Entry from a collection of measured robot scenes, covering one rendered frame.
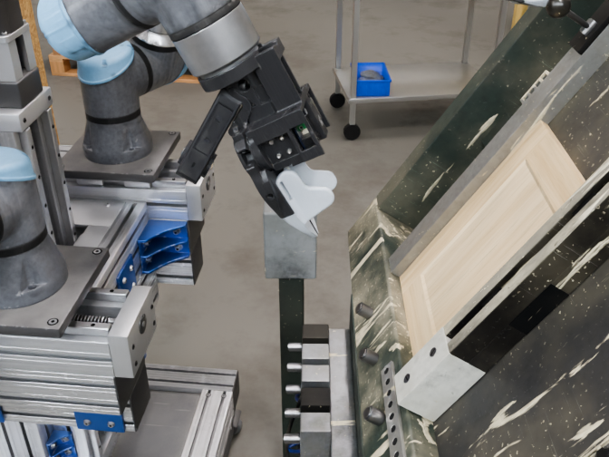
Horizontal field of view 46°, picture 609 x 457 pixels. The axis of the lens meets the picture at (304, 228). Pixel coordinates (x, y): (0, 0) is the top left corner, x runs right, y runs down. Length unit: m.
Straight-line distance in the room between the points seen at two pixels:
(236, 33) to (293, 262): 1.01
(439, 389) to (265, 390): 1.39
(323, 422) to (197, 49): 0.81
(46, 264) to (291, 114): 0.61
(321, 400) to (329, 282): 1.60
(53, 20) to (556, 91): 0.86
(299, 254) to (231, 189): 1.99
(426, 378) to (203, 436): 1.04
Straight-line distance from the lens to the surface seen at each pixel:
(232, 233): 3.23
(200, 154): 0.74
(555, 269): 1.01
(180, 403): 2.15
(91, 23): 0.72
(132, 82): 1.55
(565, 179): 1.16
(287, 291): 1.72
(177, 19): 0.67
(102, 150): 1.57
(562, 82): 1.30
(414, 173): 1.59
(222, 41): 0.67
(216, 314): 2.77
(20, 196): 1.13
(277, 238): 1.60
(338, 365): 1.45
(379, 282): 1.43
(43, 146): 1.44
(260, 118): 0.71
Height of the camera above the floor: 1.73
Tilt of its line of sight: 32 degrees down
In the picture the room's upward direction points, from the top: straight up
